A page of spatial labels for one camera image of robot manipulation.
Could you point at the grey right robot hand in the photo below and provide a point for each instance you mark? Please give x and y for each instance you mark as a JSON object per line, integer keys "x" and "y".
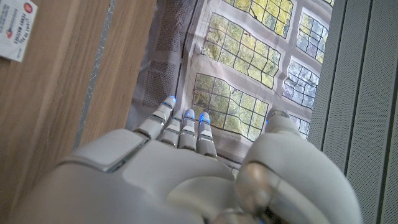
{"x": 186, "y": 180}

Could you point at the white matchbox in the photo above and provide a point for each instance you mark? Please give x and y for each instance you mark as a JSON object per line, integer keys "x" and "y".
{"x": 15, "y": 28}

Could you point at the grey perforated wall panel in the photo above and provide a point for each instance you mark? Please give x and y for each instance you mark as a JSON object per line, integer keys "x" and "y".
{"x": 357, "y": 93}

